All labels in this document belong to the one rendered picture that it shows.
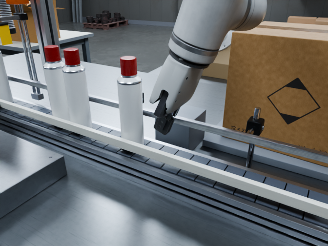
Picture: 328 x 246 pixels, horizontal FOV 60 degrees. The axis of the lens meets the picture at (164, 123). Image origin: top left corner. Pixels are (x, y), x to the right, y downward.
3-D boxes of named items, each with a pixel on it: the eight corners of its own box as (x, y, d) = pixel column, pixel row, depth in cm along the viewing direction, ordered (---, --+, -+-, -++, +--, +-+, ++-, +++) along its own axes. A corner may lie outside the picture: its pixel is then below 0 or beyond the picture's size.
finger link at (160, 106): (174, 73, 49) (178, 85, 55) (149, 110, 49) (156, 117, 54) (180, 77, 49) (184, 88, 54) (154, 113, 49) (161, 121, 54)
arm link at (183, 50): (188, 25, 52) (182, 40, 54) (163, 31, 45) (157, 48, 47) (227, 45, 50) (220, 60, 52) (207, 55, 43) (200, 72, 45)
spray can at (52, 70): (50, 125, 75) (34, 47, 66) (65, 118, 79) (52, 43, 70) (63, 130, 72) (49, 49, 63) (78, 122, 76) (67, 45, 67)
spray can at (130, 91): (117, 148, 65) (109, 58, 56) (131, 138, 69) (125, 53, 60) (135, 154, 62) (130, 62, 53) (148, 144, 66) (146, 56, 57)
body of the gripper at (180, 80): (187, 36, 54) (169, 86, 60) (158, 45, 46) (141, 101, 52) (221, 54, 51) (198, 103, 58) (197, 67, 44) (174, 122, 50)
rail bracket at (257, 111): (232, 187, 60) (241, 116, 53) (242, 170, 66) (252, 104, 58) (247, 192, 59) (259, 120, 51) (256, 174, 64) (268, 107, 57)
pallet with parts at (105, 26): (130, 24, 913) (129, 9, 892) (106, 30, 810) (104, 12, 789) (108, 23, 948) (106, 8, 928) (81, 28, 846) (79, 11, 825)
